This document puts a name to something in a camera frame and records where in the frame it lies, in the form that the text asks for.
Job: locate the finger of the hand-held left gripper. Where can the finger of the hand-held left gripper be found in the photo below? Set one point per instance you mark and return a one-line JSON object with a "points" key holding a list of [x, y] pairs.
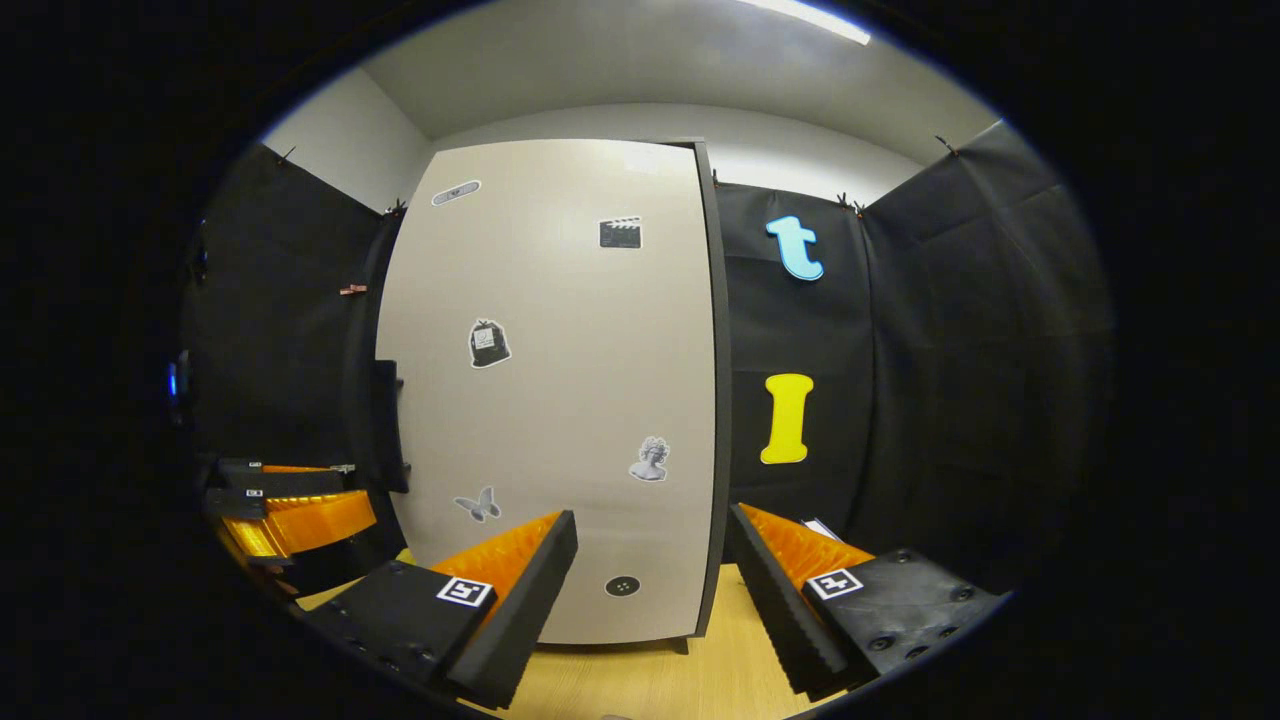
{"points": [[310, 525], [280, 482]]}

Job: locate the black backdrop cloth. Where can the black backdrop cloth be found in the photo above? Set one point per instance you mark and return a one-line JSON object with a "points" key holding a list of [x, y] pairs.
{"points": [[950, 350]]}

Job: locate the dark gray cabinet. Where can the dark gray cabinet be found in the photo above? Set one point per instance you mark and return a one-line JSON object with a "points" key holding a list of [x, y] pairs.
{"points": [[724, 400]]}

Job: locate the ceiling light strip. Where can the ceiling light strip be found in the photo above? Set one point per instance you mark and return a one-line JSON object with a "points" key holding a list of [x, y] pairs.
{"points": [[810, 20]]}

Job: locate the purple spine book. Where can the purple spine book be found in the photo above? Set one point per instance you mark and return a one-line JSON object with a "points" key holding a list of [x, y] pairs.
{"points": [[822, 528]]}

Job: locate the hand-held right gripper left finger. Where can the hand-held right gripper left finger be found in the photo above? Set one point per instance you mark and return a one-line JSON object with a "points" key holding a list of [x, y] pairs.
{"points": [[525, 620]]}

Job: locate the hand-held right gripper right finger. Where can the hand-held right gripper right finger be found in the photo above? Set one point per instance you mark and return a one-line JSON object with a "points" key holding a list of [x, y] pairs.
{"points": [[775, 620]]}

